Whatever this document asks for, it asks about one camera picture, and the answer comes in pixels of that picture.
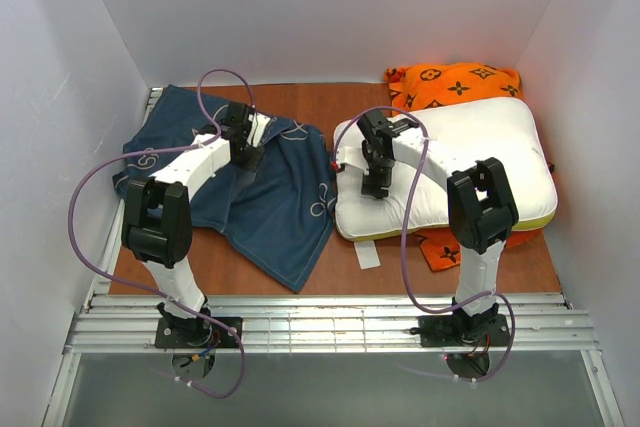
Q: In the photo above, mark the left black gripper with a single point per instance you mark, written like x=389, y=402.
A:
x=251, y=156

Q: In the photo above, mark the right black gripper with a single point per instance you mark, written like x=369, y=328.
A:
x=377, y=179

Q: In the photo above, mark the dark blue pillowcase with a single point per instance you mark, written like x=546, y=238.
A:
x=279, y=216

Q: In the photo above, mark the white pillow yellow edge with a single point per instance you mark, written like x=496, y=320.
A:
x=360, y=218

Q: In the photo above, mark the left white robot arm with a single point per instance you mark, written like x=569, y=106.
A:
x=158, y=226

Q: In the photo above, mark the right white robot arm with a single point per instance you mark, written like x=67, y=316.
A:
x=480, y=204

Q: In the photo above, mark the orange patterned blanket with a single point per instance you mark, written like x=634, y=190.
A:
x=450, y=84

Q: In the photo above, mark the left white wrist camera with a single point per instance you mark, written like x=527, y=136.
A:
x=259, y=129

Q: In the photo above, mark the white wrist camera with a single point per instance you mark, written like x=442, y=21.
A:
x=348, y=156
x=259, y=129

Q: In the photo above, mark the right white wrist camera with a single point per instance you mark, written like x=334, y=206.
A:
x=348, y=156

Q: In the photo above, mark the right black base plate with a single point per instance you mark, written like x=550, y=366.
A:
x=450, y=331

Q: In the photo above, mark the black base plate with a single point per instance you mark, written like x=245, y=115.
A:
x=194, y=333
x=450, y=331

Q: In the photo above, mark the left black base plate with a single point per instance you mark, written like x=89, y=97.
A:
x=194, y=333

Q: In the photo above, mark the aluminium rail frame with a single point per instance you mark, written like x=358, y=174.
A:
x=324, y=324

